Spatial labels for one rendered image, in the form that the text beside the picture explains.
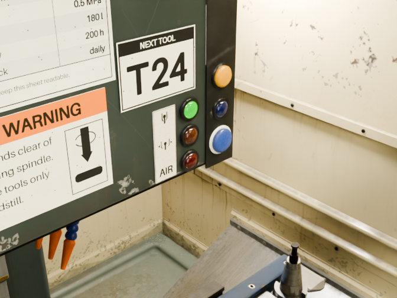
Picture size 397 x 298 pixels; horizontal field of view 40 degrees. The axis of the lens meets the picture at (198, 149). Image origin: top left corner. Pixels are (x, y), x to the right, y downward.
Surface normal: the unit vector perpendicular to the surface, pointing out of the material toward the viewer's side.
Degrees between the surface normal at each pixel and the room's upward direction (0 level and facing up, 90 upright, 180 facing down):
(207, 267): 24
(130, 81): 90
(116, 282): 0
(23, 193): 90
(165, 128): 90
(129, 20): 90
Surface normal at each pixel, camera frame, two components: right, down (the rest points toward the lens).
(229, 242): -0.30, -0.69
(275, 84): -0.74, 0.31
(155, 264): 0.00, -0.89
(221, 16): 0.67, 0.34
